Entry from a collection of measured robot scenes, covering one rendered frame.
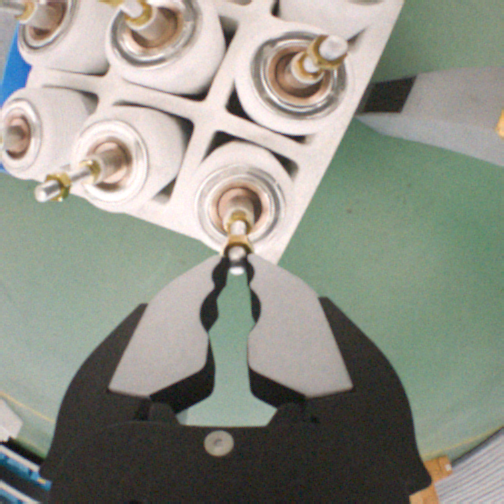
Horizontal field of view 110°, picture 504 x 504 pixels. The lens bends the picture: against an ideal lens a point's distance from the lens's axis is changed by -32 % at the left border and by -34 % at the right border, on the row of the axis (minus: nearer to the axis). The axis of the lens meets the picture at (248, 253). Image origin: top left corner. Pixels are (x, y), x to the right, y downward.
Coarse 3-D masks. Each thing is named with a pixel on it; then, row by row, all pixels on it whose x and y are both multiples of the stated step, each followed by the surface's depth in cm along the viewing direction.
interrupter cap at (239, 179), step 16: (208, 176) 20; (224, 176) 20; (240, 176) 20; (256, 176) 20; (272, 176) 20; (208, 192) 20; (224, 192) 20; (240, 192) 21; (256, 192) 20; (272, 192) 20; (208, 208) 21; (224, 208) 21; (256, 208) 21; (272, 208) 21; (208, 224) 22; (256, 224) 22; (272, 224) 22; (224, 240) 22; (256, 240) 22
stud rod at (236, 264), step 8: (232, 224) 18; (240, 224) 17; (232, 232) 16; (240, 232) 16; (232, 248) 14; (240, 248) 14; (232, 256) 13; (240, 256) 13; (232, 264) 13; (240, 264) 13; (232, 272) 13; (240, 272) 13
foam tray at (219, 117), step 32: (256, 0) 18; (224, 32) 24; (256, 32) 20; (384, 32) 18; (224, 64) 21; (352, 64) 21; (128, 96) 22; (160, 96) 23; (224, 96) 23; (224, 128) 24; (256, 128) 24; (192, 160) 26; (288, 160) 33; (320, 160) 26; (160, 192) 31; (160, 224) 29
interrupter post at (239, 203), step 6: (234, 198) 20; (240, 198) 20; (246, 198) 21; (228, 204) 20; (234, 204) 19; (240, 204) 19; (246, 204) 19; (228, 210) 18; (234, 210) 18; (240, 210) 18; (246, 210) 18; (252, 210) 20; (228, 216) 18; (252, 216) 18; (252, 222) 19
